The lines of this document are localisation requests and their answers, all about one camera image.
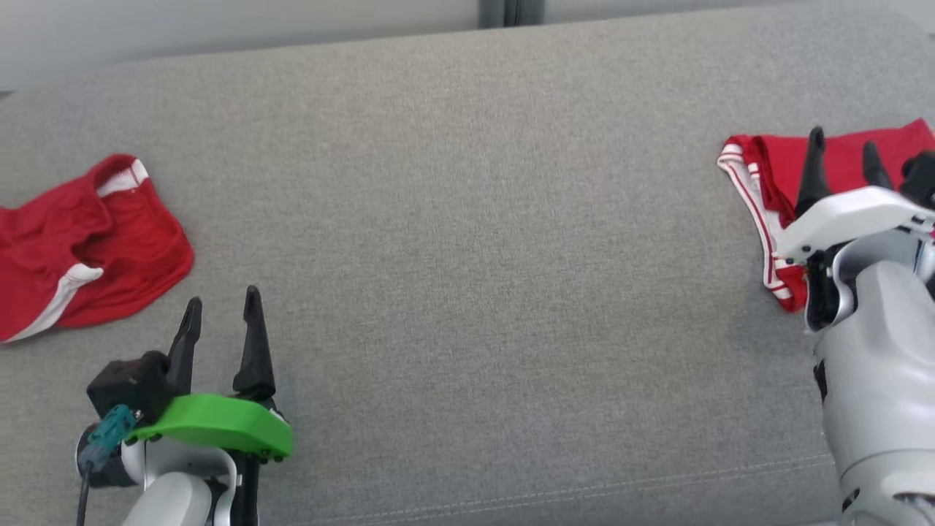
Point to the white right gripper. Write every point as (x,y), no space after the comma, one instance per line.
(855,215)

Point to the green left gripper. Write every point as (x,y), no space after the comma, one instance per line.
(219,427)

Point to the red white basketball jersey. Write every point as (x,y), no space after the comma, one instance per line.
(778,161)

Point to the red shorts with white stripe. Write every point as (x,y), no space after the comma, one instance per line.
(95,248)

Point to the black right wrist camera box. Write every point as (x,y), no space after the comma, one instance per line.
(922,179)

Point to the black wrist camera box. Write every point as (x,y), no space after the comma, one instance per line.
(131,380)
(922,179)

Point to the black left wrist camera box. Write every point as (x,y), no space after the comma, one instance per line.
(131,380)

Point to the grey metal double post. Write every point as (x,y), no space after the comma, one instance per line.
(511,11)

